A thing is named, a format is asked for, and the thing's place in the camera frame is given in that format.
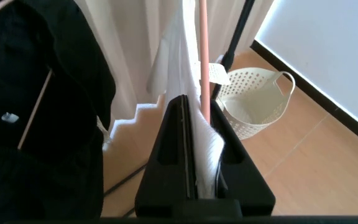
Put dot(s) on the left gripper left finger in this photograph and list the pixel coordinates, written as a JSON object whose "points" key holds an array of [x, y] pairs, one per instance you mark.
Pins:
{"points": [[166, 186]]}

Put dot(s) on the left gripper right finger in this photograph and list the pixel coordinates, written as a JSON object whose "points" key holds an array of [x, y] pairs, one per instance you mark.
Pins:
{"points": [[247, 186]]}

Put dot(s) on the white printed garment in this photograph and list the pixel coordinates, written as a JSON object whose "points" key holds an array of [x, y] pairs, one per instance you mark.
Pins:
{"points": [[176, 62]]}

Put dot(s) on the pink clothes hanger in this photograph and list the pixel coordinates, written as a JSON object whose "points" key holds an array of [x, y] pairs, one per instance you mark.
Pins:
{"points": [[34, 109], [204, 62]]}

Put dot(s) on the black shorts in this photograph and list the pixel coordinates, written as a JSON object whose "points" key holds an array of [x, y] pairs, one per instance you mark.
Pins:
{"points": [[26, 46]]}

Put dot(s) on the white laundry basket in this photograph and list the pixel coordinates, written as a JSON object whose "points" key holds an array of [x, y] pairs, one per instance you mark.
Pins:
{"points": [[259, 102]]}

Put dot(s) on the beige curtain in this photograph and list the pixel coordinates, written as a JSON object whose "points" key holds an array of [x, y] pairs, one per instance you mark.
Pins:
{"points": [[129, 46]]}

